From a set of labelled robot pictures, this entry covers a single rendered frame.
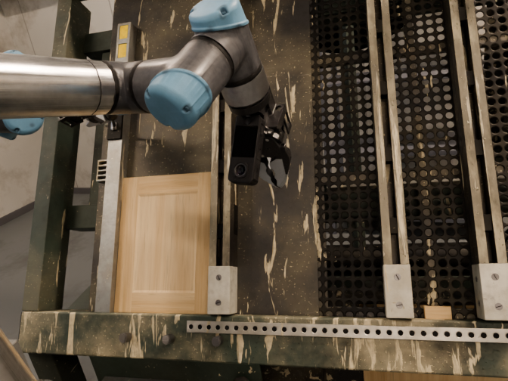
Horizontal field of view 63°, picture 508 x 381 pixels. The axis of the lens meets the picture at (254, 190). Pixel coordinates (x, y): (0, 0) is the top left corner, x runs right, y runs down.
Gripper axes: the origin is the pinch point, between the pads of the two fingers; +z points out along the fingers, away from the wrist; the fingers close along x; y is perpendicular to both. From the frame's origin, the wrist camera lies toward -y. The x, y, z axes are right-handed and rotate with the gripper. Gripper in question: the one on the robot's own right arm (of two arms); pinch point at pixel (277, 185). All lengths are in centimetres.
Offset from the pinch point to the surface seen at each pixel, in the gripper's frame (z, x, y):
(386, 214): 29.5, -16.7, 15.9
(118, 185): 20, 62, 16
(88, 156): 208, 354, 220
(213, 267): 31.8, 26.7, -2.0
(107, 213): 24, 64, 8
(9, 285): 166, 283, 34
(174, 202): 26, 44, 15
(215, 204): 23.7, 28.4, 13.0
